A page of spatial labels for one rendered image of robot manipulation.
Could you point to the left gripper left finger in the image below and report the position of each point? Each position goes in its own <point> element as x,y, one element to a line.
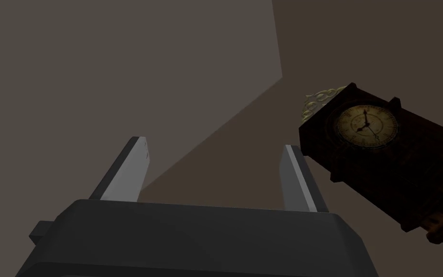
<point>123,176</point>

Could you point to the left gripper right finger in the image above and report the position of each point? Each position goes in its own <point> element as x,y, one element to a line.
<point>300,184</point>

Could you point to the dark wooden grandfather clock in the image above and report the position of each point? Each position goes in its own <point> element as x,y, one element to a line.
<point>390,161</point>

